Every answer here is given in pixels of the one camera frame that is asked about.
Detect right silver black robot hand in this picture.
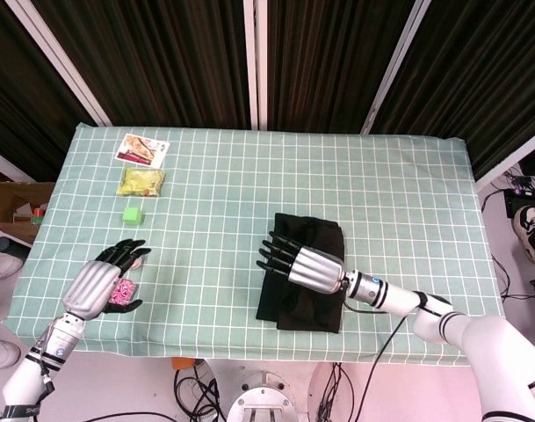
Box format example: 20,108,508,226
255,229,346,295

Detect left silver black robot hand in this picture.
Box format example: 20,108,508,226
61,238,153,321

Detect black T-shirt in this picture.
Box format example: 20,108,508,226
254,212,346,335

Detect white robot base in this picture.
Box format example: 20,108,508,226
203,358,338,422

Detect pink patterned packet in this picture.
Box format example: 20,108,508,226
108,277,139,307

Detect green cube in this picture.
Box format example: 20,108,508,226
120,206,144,228

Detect black cylinder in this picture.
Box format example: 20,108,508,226
0,236,32,263

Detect red green small box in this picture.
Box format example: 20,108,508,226
11,208,47,225

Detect white shoe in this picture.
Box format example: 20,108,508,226
0,338,21,369
0,254,25,282

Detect green checked tablecloth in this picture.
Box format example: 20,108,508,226
1,122,514,368

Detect yellow green snack bag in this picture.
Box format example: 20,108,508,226
116,166,168,198

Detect brown cardboard box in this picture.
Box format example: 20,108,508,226
0,164,56,245

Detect white food picture packet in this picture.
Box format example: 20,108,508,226
114,133,170,169

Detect dark brown curtain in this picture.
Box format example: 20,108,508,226
0,0,97,181
29,0,250,128
372,0,535,177
266,0,408,133

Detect black and white sneaker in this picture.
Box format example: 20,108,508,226
511,206,535,265

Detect black power strip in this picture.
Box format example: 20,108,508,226
503,173,535,219

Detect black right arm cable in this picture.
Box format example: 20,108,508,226
343,298,408,422

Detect black cable bundle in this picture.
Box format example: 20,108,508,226
173,367,228,422
314,360,354,422

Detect white partition frame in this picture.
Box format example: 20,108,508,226
361,0,433,135
0,144,31,184
5,0,112,127
475,127,535,193
242,0,271,131

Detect black floor cables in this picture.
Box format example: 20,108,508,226
490,254,535,317

